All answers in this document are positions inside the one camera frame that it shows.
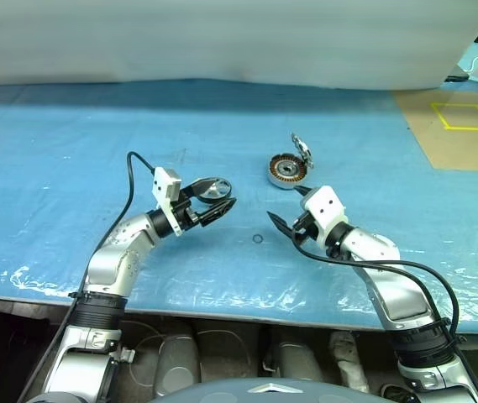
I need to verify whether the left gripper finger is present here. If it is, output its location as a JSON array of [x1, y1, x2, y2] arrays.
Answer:
[[198, 198, 239, 228], [181, 179, 213, 199]]

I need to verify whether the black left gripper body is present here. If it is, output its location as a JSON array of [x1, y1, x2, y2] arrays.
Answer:
[[170, 191, 207, 231]]

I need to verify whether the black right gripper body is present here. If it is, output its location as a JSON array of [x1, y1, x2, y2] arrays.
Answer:
[[291, 212, 322, 247]]

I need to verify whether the motor stator with copper windings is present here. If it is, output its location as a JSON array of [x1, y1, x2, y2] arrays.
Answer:
[[268, 153, 308, 189]]

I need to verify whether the silver rotor cap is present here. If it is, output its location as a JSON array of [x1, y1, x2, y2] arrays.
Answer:
[[291, 133, 315, 170]]

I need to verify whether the grey rounded shell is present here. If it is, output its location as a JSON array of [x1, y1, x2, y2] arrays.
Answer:
[[154, 331, 201, 398], [270, 342, 328, 382]]

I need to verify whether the white crumpled wrap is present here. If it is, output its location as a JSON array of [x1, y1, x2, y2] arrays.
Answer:
[[330, 331, 370, 395]]

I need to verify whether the brown cardboard sheet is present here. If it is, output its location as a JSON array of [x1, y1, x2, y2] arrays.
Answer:
[[392, 89, 478, 172]]

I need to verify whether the grey robot torso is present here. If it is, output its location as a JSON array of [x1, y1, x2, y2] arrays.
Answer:
[[150, 375, 385, 403]]

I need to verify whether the small black device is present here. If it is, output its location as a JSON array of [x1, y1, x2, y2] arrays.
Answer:
[[445, 64, 471, 83]]

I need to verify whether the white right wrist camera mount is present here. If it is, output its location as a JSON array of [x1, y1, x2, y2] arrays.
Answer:
[[300, 185, 350, 248]]

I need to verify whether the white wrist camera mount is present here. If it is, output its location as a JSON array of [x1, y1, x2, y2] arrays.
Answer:
[[152, 166, 183, 235], [300, 185, 350, 248]]

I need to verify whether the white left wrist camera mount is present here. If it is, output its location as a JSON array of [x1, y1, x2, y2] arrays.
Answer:
[[152, 166, 183, 235]]

